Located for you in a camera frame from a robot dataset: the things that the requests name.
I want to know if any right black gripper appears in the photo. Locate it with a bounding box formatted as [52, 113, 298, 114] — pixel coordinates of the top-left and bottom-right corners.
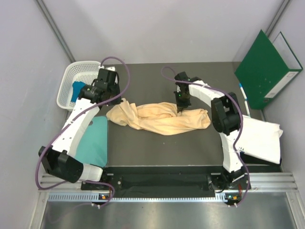
[174, 91, 191, 114]

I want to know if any peach yellow t shirt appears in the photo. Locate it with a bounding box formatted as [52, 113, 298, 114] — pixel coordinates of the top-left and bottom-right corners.
[106, 98, 212, 135]

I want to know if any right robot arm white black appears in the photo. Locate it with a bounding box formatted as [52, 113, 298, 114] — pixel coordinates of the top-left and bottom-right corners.
[174, 72, 245, 189]

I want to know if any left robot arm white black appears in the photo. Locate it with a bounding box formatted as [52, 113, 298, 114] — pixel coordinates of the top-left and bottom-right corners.
[39, 66, 121, 189]

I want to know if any white plastic basket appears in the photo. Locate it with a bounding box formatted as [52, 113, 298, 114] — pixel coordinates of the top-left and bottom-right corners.
[56, 61, 100, 111]

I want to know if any blue crumpled t shirt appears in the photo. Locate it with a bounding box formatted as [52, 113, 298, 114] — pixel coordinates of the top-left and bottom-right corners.
[71, 81, 86, 103]

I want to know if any teal cutting board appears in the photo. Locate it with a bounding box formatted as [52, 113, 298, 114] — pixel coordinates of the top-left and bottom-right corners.
[75, 116, 108, 167]

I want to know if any white blue marker pen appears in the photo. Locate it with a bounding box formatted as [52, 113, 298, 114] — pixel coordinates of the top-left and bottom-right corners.
[239, 83, 251, 117]

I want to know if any white folded t shirt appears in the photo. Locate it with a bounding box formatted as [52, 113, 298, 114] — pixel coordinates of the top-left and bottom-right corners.
[236, 115, 283, 164]

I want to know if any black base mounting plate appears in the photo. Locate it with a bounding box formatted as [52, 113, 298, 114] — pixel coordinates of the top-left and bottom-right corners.
[80, 166, 251, 198]

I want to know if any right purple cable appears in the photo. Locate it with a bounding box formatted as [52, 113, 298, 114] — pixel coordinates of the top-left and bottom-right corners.
[161, 66, 251, 206]

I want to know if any purple cable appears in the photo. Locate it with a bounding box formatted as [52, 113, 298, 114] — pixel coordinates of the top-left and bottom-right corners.
[161, 66, 251, 206]
[35, 56, 131, 207]

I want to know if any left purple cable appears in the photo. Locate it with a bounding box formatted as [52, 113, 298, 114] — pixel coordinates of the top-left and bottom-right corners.
[35, 56, 131, 207]

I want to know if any green ring binder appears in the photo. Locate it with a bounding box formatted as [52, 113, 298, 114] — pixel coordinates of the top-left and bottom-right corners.
[235, 31, 303, 110]

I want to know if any aluminium frame rail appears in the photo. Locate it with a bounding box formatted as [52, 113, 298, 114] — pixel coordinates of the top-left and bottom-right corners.
[46, 173, 298, 205]

